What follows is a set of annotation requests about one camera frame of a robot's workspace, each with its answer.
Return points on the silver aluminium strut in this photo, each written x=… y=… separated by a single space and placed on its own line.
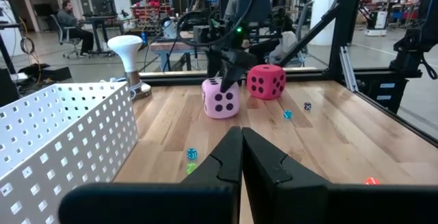
x=349 y=70

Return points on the black labelled box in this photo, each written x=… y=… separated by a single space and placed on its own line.
x=383 y=92

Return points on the white perforated metal basket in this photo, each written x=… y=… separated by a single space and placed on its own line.
x=68 y=142

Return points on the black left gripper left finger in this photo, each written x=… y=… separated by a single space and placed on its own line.
x=219 y=169

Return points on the small cyan translucent die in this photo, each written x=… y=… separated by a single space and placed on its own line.
x=287 y=114

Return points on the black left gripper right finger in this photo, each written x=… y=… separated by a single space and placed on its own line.
x=273 y=183

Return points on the small black die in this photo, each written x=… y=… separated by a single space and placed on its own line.
x=307 y=106

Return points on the white pillar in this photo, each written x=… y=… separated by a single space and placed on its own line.
x=323 y=8

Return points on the wooden workbench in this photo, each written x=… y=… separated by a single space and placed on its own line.
x=171 y=47

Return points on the person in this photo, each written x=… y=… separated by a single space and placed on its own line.
x=285 y=46
x=70 y=22

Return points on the black neighbouring robot arm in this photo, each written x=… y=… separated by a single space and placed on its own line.
x=415 y=39

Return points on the small green translucent die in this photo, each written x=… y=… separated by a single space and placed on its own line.
x=191 y=168

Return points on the red parts shelf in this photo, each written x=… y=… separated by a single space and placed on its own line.
x=150 y=10

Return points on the grey office chair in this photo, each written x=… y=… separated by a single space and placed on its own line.
x=66 y=34

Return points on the small dark blue die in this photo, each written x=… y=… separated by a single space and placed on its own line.
x=192 y=153

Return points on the white mushroom-shaped lamp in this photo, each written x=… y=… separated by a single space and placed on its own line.
x=125 y=49

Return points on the white floor machine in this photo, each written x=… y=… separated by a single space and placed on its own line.
x=376 y=22

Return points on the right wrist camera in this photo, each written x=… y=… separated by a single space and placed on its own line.
x=205 y=34

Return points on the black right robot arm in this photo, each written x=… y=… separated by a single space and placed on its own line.
x=250 y=1

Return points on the large red foam die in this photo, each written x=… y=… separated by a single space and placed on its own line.
x=266 y=81

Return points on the small orange translucent die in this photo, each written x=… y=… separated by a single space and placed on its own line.
x=372 y=181

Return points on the black aluminium table frame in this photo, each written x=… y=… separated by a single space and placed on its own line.
x=345 y=28

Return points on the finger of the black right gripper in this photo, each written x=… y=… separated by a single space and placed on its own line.
x=236 y=70
x=214 y=63

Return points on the large pink foam die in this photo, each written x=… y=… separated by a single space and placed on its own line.
x=219 y=107

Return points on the black floor bag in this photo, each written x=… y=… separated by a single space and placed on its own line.
x=44 y=73

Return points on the black office desk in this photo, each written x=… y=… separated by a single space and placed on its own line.
x=99 y=20

